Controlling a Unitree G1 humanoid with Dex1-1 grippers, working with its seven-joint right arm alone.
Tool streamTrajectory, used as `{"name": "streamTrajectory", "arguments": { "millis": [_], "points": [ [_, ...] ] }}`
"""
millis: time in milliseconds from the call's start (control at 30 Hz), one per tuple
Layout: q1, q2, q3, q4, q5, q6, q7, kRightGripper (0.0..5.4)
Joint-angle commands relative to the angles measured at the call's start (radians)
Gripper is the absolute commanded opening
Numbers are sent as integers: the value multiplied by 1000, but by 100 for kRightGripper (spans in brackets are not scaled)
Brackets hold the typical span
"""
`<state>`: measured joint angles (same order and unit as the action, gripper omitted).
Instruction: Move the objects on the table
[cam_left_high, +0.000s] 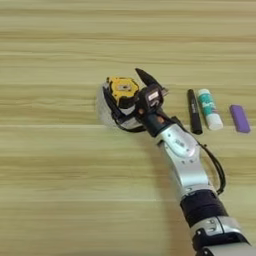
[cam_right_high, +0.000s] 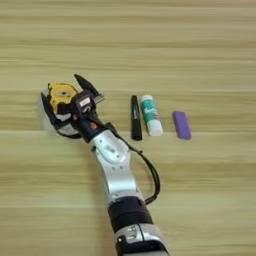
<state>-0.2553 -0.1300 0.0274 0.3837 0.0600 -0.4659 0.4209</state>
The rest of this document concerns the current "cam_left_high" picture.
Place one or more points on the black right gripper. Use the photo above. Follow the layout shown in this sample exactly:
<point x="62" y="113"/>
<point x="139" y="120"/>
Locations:
<point x="155" y="121"/>

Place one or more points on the yellow black tape measure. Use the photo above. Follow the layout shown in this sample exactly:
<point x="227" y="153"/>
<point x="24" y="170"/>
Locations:
<point x="123" y="88"/>

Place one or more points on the clear tape roll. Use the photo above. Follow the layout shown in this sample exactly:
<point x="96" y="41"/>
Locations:
<point x="101" y="111"/>

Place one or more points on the purple eraser block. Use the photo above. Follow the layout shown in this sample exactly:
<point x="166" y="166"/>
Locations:
<point x="240" y="118"/>

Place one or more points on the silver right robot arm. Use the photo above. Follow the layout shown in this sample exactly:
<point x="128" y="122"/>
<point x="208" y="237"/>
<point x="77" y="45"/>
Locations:
<point x="186" y="160"/>

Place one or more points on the black marker pen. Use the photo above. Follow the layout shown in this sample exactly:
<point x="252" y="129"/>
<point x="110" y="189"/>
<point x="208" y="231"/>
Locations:
<point x="194" y="113"/>

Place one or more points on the white green glue stick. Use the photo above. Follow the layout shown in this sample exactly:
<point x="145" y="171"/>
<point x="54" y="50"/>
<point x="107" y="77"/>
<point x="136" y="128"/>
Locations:
<point x="209" y="108"/>

